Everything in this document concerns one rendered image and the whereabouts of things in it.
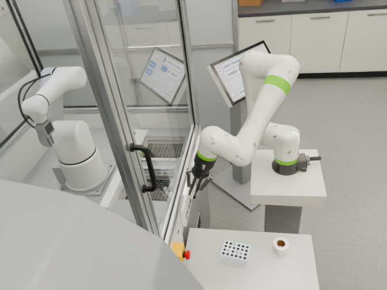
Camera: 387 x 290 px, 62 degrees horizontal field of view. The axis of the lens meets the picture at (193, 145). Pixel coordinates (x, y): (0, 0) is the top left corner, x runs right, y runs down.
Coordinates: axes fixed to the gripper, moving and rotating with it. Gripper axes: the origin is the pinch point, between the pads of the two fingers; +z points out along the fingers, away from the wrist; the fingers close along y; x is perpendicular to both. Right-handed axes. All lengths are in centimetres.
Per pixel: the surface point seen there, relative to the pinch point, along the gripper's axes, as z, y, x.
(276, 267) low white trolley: 3.2, 42.8, -25.6
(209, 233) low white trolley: 14.0, 13.5, -10.1
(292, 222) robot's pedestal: 25, 64, 22
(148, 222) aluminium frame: -27, -15, -43
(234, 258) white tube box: 6.1, 24.4, -24.8
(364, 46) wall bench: -6, 164, 295
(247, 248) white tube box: 4.3, 29.7, -19.5
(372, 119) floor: 36, 174, 203
